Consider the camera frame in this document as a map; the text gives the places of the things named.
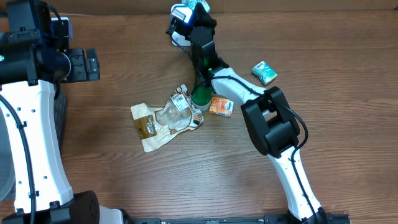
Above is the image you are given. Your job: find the light teal wipes packet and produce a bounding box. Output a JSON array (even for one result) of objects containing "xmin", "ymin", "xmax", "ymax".
[{"xmin": 182, "ymin": 0, "xmax": 210, "ymax": 12}]

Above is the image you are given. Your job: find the green lid jar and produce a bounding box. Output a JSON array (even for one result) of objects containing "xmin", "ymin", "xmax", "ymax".
[{"xmin": 191, "ymin": 85, "xmax": 212, "ymax": 112}]

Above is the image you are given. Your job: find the teal tissue pack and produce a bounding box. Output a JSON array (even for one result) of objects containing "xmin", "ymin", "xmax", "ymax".
[{"xmin": 252, "ymin": 61, "xmax": 277, "ymax": 86}]

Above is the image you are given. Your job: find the clear brown snack bag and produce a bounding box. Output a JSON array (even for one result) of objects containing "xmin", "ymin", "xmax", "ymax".
[{"xmin": 131, "ymin": 85, "xmax": 204, "ymax": 152}]

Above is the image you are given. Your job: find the orange tissue pack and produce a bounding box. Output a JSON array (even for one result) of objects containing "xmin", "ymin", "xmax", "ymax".
[{"xmin": 209, "ymin": 97, "xmax": 234, "ymax": 118}]

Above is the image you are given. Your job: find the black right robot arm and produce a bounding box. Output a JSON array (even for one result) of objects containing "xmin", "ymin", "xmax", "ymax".
[{"xmin": 167, "ymin": 2, "xmax": 328, "ymax": 223}]

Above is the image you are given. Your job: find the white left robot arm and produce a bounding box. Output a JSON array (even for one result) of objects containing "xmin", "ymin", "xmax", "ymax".
[{"xmin": 1, "ymin": 1, "xmax": 124, "ymax": 223}]

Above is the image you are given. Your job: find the grey plastic basket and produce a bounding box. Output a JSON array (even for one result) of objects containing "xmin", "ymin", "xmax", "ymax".
[{"xmin": 0, "ymin": 86, "xmax": 68, "ymax": 202}]

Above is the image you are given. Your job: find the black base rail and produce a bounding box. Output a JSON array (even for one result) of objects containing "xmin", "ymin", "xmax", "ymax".
[{"xmin": 124, "ymin": 213, "xmax": 351, "ymax": 224}]

